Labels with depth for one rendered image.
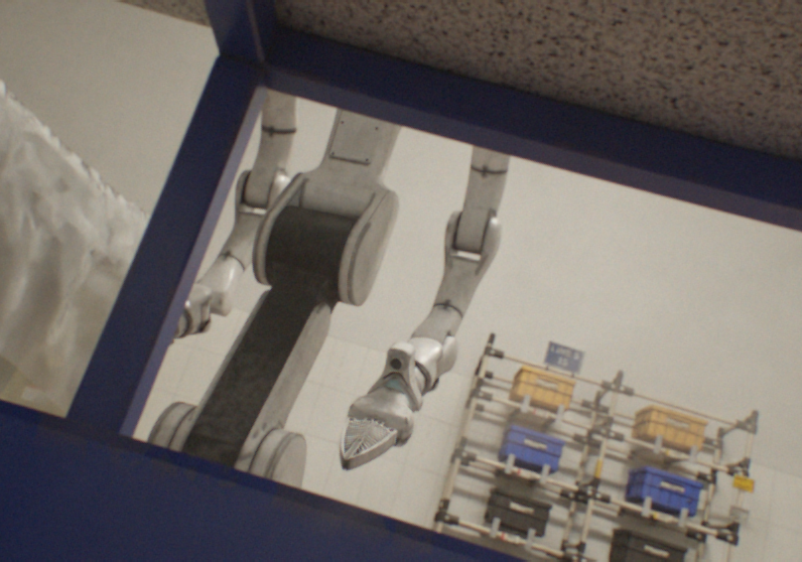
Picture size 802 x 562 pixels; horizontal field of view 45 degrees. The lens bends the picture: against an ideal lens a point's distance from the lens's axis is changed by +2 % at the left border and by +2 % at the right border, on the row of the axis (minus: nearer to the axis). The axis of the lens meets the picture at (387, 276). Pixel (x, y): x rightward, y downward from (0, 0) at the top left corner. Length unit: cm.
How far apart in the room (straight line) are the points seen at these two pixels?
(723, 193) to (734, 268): 578
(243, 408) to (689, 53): 114
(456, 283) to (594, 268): 433
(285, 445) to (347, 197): 51
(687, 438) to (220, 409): 404
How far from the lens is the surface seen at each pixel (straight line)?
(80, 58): 692
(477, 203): 190
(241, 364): 161
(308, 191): 181
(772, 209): 61
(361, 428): 147
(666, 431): 535
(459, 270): 186
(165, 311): 55
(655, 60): 55
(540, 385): 524
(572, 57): 56
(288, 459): 152
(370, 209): 173
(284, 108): 202
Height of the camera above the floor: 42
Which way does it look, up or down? 18 degrees up
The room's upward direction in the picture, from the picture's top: 18 degrees clockwise
